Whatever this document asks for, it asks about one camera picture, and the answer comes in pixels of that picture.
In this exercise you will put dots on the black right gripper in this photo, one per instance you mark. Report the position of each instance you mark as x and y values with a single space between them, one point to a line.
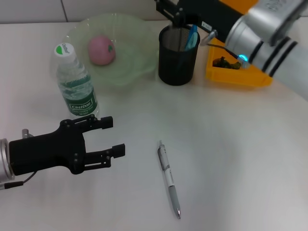
211 14

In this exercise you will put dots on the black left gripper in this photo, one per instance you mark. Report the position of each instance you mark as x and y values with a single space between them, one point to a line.
48 151

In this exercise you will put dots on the blue scissors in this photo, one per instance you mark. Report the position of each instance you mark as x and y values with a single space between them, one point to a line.
191 38

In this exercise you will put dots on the clear green-label water bottle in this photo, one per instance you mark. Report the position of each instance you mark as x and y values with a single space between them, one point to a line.
77 91

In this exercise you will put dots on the green plastic wrapper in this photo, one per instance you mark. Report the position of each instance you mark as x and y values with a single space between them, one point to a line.
226 63

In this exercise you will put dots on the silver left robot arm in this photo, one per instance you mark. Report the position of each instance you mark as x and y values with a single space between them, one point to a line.
4 161

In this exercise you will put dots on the black mesh pen holder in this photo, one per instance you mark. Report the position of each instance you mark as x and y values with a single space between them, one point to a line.
173 72

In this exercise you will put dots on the green glass fruit plate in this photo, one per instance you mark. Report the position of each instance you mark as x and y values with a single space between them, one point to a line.
130 48

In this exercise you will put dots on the grey white ballpoint pen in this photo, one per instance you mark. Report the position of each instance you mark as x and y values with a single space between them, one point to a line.
172 187

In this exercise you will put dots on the pink peach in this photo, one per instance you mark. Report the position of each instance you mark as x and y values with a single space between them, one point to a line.
99 51

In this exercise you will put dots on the yellow plastic bin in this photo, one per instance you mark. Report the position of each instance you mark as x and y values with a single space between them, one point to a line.
231 77

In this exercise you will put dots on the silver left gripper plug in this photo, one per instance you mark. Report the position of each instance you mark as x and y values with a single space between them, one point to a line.
26 133

